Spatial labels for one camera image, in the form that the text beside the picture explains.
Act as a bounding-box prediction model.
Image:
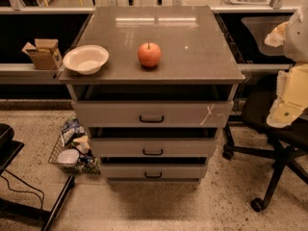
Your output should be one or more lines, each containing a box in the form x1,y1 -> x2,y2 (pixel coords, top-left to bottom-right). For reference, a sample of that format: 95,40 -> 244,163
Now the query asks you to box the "red apple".
138,42 -> 162,67

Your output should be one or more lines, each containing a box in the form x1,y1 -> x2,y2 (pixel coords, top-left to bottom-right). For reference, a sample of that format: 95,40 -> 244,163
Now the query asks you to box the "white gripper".
267,63 -> 308,128

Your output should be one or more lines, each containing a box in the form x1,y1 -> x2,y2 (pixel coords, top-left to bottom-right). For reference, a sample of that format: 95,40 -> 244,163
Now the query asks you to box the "white plastic lidded container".
57,149 -> 79,164

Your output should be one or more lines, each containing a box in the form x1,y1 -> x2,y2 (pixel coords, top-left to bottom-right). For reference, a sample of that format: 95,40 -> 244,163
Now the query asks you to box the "grey drawer cabinet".
60,6 -> 244,182

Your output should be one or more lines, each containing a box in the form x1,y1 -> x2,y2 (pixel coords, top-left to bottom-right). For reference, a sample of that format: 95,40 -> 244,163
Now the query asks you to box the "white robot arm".
265,1 -> 308,128

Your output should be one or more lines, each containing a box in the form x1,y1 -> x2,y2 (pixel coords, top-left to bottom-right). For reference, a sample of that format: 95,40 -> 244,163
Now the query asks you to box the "black stand base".
0,123 -> 75,231

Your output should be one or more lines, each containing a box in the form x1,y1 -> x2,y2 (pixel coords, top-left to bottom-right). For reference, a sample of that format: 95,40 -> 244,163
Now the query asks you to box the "white bowl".
63,45 -> 109,75

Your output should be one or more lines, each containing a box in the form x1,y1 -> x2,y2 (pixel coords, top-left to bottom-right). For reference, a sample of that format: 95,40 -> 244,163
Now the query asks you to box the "black office chair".
221,73 -> 308,213

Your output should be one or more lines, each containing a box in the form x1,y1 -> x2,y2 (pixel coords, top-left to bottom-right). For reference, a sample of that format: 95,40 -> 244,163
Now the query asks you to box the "grey drawer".
72,101 -> 233,128
99,164 -> 207,179
89,138 -> 218,157

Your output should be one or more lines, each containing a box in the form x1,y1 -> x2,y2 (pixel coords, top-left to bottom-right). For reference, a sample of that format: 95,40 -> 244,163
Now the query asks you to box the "black cable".
0,166 -> 45,212

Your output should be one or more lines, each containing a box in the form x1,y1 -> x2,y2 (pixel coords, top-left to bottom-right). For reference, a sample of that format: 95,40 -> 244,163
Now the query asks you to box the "open cardboard box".
22,38 -> 63,70

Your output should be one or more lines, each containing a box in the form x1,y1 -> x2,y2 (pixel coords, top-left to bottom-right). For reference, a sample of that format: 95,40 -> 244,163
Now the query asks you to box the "wire basket with items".
48,116 -> 100,174

